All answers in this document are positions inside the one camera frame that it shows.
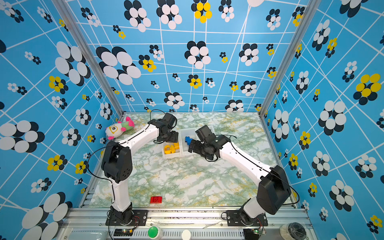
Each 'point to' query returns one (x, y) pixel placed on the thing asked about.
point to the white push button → (186, 235)
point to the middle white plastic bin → (183, 146)
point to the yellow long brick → (176, 145)
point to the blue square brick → (188, 140)
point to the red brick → (156, 199)
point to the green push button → (153, 232)
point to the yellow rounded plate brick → (172, 149)
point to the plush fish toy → (115, 129)
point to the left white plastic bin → (175, 155)
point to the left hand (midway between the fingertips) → (172, 138)
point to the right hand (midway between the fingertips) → (195, 151)
